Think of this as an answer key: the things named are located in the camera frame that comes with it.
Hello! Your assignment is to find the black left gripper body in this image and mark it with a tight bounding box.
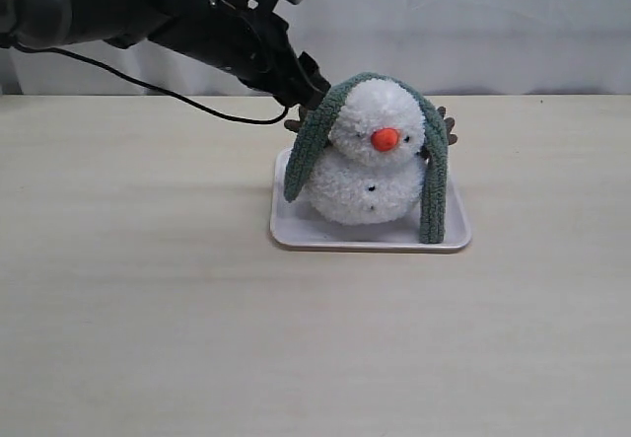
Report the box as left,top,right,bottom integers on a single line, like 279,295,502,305
148,0,300,90

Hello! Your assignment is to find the green knitted scarf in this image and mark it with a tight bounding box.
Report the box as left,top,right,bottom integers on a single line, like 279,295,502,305
283,71,449,246

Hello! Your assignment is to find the white fluffy snowman plush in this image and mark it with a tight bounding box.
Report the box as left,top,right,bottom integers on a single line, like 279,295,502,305
284,77,459,227

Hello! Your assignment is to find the white rectangular tray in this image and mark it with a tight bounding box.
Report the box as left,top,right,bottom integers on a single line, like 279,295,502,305
269,148,472,254

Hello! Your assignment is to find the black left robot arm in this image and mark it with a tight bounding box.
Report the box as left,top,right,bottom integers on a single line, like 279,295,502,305
1,0,330,109

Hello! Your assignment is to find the white backdrop curtain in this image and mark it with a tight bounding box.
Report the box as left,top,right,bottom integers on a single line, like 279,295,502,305
1,0,630,96

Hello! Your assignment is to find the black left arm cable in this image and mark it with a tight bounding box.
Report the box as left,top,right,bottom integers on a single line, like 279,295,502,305
0,36,292,125

